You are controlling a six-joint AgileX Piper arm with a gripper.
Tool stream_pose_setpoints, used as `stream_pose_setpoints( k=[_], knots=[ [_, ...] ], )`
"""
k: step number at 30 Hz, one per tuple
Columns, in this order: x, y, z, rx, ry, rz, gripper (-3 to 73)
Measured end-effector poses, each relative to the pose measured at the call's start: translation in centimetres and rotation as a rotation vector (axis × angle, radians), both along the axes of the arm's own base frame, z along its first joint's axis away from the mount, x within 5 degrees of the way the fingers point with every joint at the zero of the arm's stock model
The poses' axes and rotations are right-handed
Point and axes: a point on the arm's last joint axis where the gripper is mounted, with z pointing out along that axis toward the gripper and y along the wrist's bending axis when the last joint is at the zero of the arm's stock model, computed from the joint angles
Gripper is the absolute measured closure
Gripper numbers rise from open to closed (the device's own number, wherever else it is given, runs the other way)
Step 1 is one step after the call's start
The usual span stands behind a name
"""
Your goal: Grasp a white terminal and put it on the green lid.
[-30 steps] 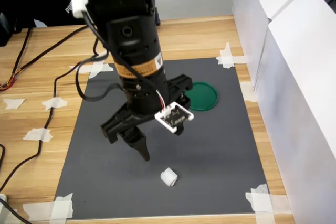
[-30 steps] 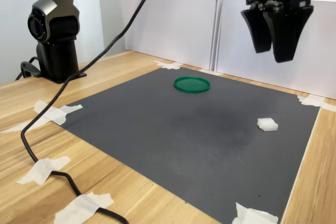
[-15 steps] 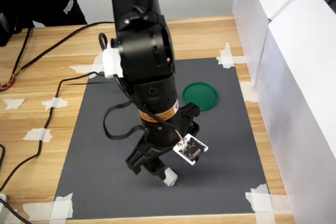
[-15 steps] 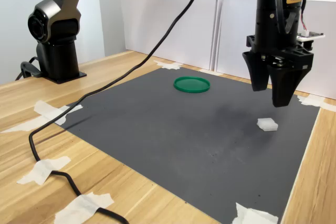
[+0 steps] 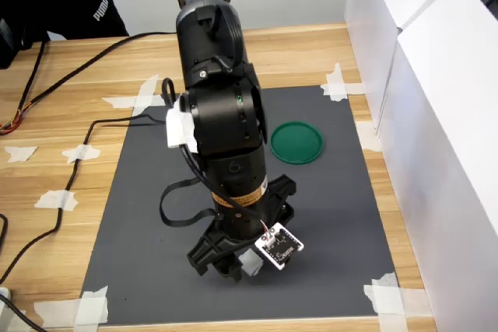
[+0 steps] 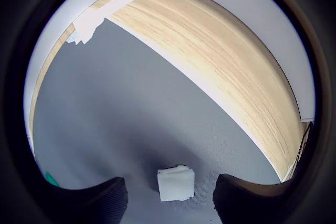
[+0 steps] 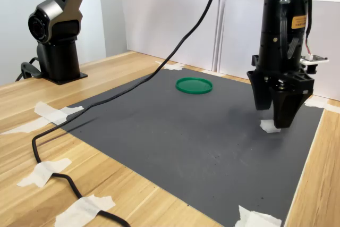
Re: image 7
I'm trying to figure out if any small white plastic terminal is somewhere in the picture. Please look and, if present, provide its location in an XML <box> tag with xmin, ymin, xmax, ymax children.
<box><xmin>259</xmin><ymin>119</ymin><xmax>282</xmax><ymax>134</ymax></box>

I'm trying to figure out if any round green lid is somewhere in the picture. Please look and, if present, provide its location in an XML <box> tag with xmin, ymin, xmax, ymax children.
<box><xmin>175</xmin><ymin>77</ymin><xmax>214</xmax><ymax>95</ymax></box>

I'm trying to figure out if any white partition panel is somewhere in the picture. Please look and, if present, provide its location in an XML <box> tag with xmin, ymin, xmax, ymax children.
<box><xmin>219</xmin><ymin>0</ymin><xmax>340</xmax><ymax>100</ymax></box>
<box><xmin>119</xmin><ymin>0</ymin><xmax>226</xmax><ymax>72</ymax></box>

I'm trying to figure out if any dark grey mat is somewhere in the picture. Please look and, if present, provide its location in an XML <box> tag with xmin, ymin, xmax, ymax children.
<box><xmin>60</xmin><ymin>67</ymin><xmax>325</xmax><ymax>227</ymax></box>

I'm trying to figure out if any black table clamp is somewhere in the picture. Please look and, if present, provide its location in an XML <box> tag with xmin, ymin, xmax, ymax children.
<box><xmin>15</xmin><ymin>56</ymin><xmax>44</xmax><ymax>82</ymax></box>

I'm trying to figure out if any small white wrist camera board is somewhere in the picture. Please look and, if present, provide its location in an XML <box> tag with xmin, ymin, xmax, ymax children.
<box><xmin>300</xmin><ymin>54</ymin><xmax>330</xmax><ymax>75</ymax></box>

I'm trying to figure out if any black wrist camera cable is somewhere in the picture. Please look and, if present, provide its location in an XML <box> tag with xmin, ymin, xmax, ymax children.
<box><xmin>31</xmin><ymin>0</ymin><xmax>313</xmax><ymax>227</ymax></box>

